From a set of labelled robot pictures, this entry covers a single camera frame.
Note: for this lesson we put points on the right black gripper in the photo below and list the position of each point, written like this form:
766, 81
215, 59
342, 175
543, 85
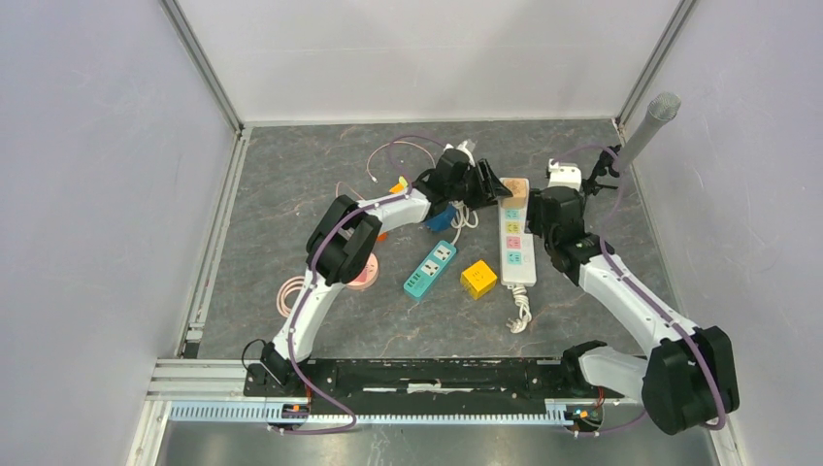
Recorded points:
534, 212

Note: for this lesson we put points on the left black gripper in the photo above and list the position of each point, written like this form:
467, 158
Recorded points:
487, 192

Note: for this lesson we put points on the blue cube socket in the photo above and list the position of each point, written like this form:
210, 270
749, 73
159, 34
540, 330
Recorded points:
441, 221

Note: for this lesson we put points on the yellow cube socket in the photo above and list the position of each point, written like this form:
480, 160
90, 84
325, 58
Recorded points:
478, 279

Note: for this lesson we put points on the beige dragon cube socket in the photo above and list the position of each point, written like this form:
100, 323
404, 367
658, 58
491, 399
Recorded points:
519, 189

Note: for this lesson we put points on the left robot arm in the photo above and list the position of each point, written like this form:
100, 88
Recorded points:
340, 245

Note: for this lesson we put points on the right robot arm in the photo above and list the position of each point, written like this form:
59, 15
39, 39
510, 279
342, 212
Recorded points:
686, 375

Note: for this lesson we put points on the pink round socket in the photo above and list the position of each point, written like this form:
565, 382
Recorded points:
367, 276

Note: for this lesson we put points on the black tripod stand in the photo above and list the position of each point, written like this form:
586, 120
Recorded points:
603, 167

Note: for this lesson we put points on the white long power strip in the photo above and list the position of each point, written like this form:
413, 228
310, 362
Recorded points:
517, 252

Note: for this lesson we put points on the yellow orange toy block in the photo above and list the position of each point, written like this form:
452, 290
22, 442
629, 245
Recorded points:
401, 186

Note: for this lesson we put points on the teal power strip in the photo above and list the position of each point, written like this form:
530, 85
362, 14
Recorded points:
428, 271

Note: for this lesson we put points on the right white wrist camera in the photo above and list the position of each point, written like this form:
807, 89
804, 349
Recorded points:
563, 174

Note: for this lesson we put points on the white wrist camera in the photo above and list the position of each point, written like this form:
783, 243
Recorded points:
460, 154
563, 174

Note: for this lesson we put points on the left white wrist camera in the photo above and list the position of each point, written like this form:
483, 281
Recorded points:
460, 154

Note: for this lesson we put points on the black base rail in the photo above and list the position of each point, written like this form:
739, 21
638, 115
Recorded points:
419, 386

